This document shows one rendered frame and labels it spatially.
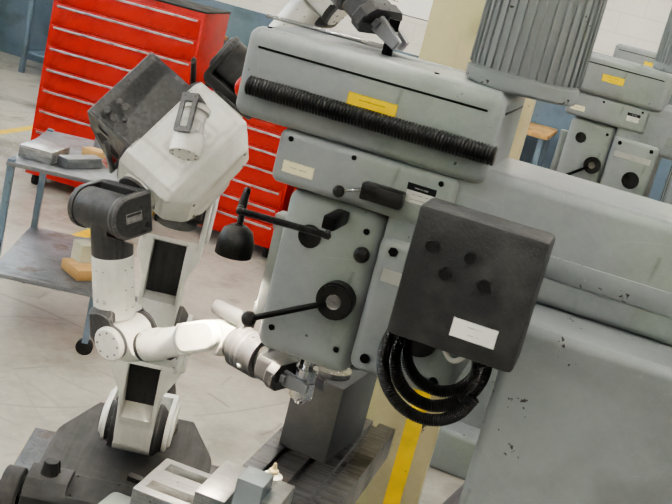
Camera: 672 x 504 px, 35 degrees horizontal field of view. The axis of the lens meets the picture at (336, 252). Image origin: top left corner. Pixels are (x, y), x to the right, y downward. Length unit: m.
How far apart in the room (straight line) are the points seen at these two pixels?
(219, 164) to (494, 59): 0.76
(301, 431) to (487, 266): 0.97
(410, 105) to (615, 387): 0.57
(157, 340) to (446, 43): 1.77
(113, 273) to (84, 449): 0.91
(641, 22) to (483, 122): 9.13
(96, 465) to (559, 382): 1.63
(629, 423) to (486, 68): 0.63
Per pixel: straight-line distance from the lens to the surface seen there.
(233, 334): 2.20
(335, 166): 1.90
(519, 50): 1.84
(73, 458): 3.09
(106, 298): 2.37
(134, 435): 3.00
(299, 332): 2.00
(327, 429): 2.43
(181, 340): 2.26
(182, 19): 7.20
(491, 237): 1.59
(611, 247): 1.84
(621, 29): 10.93
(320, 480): 2.39
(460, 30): 3.71
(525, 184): 1.84
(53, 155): 5.02
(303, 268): 1.97
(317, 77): 1.88
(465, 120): 1.82
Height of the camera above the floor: 2.05
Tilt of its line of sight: 15 degrees down
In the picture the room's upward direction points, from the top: 14 degrees clockwise
